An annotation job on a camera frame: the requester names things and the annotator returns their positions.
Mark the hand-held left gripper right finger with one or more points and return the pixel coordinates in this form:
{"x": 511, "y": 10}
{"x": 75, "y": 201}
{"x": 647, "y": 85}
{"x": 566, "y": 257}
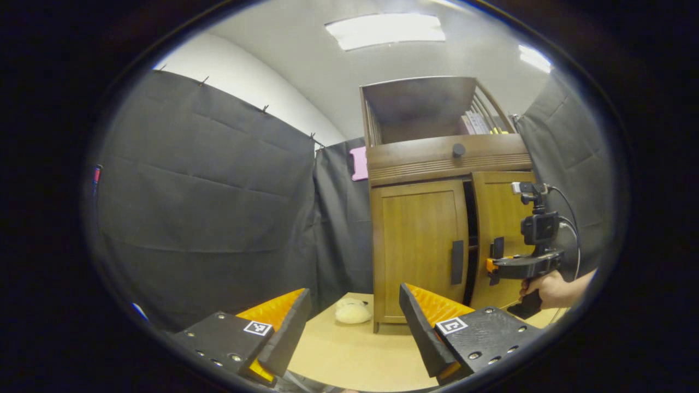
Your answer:
{"x": 420, "y": 333}

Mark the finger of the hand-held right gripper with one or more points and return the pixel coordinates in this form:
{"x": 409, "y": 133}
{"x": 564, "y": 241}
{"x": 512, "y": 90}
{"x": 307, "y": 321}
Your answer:
{"x": 491, "y": 265}

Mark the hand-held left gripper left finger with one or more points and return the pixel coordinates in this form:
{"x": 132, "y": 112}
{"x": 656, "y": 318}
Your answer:
{"x": 289, "y": 333}

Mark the wooden cabinet door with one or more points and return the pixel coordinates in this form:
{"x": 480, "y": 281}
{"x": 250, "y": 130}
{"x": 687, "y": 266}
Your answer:
{"x": 499, "y": 213}
{"x": 415, "y": 240}

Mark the wooden double-door shoe cabinet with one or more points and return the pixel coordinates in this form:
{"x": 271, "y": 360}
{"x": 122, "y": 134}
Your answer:
{"x": 415, "y": 158}

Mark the cream plush toy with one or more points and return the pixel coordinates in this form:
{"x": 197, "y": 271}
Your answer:
{"x": 352, "y": 312}

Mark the black round drawer knob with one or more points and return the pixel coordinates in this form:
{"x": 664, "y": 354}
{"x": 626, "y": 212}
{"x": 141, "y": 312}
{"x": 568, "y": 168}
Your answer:
{"x": 458, "y": 150}

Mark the row of upright books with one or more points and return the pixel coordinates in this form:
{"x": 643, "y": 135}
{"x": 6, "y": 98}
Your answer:
{"x": 480, "y": 123}

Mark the black backdrop cloth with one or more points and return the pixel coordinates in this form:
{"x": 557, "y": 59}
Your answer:
{"x": 207, "y": 191}

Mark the small ceiling light panel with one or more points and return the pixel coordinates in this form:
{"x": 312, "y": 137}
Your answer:
{"x": 534, "y": 57}

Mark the large ceiling light panel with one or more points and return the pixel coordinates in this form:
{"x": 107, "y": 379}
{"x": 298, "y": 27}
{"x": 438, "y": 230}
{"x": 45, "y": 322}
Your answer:
{"x": 385, "y": 30}

